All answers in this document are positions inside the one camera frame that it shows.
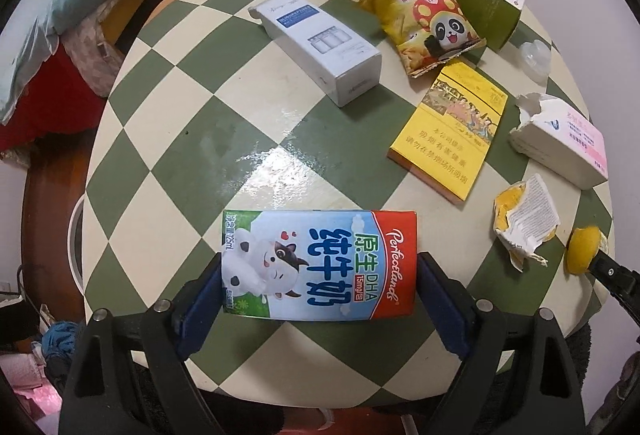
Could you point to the round green checkered table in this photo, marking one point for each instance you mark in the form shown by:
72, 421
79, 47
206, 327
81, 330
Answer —
208, 113

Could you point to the red bed sheet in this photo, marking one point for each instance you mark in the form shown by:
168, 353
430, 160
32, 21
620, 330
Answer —
56, 101

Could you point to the pink cloth pile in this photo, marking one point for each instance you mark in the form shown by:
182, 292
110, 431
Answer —
34, 392

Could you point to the blue jacket on floor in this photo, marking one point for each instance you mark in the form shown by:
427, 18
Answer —
59, 342

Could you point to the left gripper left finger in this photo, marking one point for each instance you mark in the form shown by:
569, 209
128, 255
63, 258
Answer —
129, 372

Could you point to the yellow round object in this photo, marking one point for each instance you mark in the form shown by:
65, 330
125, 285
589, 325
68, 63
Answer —
583, 245

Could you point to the white oligopeptides box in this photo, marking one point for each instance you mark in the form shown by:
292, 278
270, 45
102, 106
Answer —
341, 62

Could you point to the yellow white wrapper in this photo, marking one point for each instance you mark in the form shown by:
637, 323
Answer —
525, 217

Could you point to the white pink torn box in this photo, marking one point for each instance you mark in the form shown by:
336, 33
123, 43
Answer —
559, 137

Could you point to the yellow cigarette carton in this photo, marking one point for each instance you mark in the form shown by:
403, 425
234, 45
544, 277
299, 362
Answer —
447, 138

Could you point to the white round trash bin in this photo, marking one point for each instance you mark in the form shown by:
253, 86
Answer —
74, 244

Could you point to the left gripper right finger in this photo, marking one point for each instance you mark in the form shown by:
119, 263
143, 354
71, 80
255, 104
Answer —
542, 395

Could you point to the yellow panda snack bag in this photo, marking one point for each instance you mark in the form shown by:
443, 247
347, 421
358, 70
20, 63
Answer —
425, 33

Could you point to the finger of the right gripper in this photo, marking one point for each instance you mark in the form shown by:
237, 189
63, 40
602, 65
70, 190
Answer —
622, 283

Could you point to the milk carton with cow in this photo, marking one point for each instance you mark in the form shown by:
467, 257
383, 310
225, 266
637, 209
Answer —
319, 265

